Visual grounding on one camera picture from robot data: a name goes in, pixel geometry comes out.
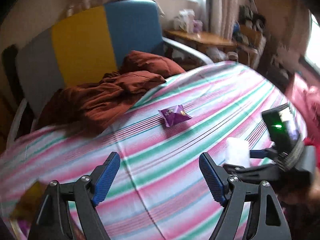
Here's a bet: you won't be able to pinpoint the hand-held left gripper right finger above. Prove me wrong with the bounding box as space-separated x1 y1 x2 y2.
200 152 292 240

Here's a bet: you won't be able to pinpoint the grey yellow blue headboard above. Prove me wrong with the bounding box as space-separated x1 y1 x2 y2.
15 0 165 115

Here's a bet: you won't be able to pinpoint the cluttered wooden shelf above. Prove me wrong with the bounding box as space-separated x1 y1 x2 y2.
232 4 268 68

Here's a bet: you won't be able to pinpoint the striped bed sheet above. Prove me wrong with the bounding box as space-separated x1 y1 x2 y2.
0 60 308 240

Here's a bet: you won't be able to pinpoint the maroon blanket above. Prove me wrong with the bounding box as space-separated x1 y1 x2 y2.
35 50 185 133

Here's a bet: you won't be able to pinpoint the white packet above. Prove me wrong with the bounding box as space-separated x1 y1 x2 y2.
225 137 252 168

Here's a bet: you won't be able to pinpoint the purple snack packet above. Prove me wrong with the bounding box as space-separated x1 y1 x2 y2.
158 104 192 128

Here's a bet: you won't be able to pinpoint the gold tin box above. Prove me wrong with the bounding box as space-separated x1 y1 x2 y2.
9 181 47 220

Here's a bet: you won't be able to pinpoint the wooden side desk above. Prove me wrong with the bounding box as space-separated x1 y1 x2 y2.
164 29 238 53

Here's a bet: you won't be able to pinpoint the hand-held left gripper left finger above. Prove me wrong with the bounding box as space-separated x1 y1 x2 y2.
27 152 121 240

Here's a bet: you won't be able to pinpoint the white bed rail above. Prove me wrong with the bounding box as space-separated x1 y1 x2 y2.
162 37 214 65
6 97 28 150

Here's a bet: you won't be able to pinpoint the white boxes on desk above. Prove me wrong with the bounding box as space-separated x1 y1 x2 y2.
174 9 203 33

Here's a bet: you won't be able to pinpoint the person's red clothing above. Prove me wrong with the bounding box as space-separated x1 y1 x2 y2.
285 72 320 145

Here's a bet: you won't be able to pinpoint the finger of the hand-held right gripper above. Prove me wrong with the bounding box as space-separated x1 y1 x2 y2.
249 147 278 160
222 164 278 183

